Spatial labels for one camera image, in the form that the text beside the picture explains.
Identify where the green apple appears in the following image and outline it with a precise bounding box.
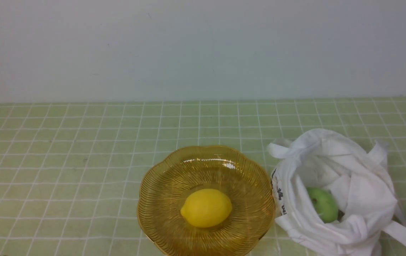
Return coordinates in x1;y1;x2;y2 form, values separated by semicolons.
306;187;338;223

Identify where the white cloth tote bag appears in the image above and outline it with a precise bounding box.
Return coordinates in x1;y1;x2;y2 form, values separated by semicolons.
267;129;406;256

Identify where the amber ribbed glass bowl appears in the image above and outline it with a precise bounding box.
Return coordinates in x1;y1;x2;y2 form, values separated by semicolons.
137;145;276;256

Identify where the green checkered tablecloth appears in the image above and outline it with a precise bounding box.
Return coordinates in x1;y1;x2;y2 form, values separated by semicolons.
0;97;406;256

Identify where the yellow lemon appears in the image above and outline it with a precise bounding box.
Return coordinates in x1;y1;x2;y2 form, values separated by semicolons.
180;188;233;228

